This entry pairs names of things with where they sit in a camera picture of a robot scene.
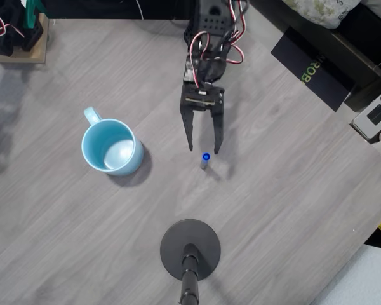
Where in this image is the green table clamp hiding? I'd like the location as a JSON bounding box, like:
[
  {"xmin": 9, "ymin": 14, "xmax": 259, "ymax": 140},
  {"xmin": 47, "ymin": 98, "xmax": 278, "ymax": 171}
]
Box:
[{"xmin": 21, "ymin": 0, "xmax": 45, "ymax": 31}]

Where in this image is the black box with green print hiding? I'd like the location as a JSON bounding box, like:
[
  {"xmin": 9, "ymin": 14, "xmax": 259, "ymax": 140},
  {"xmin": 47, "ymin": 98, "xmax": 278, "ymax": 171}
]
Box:
[{"xmin": 270, "ymin": 25, "xmax": 356, "ymax": 112}]

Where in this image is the dark brown bench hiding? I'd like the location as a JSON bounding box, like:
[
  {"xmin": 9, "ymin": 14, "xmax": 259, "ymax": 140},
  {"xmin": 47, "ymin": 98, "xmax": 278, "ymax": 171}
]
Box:
[{"xmin": 246, "ymin": 0, "xmax": 381, "ymax": 112}]

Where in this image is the light blue ceramic mug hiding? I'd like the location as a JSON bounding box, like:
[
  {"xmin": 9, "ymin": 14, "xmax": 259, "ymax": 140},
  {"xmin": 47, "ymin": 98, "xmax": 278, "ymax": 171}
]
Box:
[{"xmin": 81, "ymin": 106, "xmax": 144, "ymax": 177}]

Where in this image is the wooden base board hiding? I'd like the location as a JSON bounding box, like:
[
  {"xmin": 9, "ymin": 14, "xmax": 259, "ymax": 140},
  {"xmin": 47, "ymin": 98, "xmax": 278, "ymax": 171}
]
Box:
[{"xmin": 0, "ymin": 12, "xmax": 49, "ymax": 64}]

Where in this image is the black round-base camera stand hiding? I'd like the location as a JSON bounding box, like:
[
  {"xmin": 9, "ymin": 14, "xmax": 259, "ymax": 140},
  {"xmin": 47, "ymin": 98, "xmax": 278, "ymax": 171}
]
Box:
[{"xmin": 159, "ymin": 219, "xmax": 222, "ymax": 305}]

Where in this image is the smartphone in grey case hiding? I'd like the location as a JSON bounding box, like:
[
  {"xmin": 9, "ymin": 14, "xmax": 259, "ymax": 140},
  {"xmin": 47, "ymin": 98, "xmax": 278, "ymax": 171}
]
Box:
[{"xmin": 351, "ymin": 91, "xmax": 381, "ymax": 140}]

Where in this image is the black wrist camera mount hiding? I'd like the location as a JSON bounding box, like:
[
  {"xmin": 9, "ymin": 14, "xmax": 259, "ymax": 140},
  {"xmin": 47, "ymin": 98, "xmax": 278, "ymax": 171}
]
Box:
[{"xmin": 183, "ymin": 84, "xmax": 217, "ymax": 111}]

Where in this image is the red white servo wire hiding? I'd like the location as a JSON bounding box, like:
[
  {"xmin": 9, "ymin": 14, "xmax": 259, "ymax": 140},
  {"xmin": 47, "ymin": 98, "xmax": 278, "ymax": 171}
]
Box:
[
  {"xmin": 224, "ymin": 0, "xmax": 247, "ymax": 65},
  {"xmin": 190, "ymin": 31, "xmax": 211, "ymax": 90}
]

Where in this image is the green patterned pillow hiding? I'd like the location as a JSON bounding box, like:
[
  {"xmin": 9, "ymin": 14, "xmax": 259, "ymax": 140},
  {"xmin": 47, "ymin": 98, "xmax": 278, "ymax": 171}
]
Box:
[{"xmin": 281, "ymin": 0, "xmax": 363, "ymax": 29}]

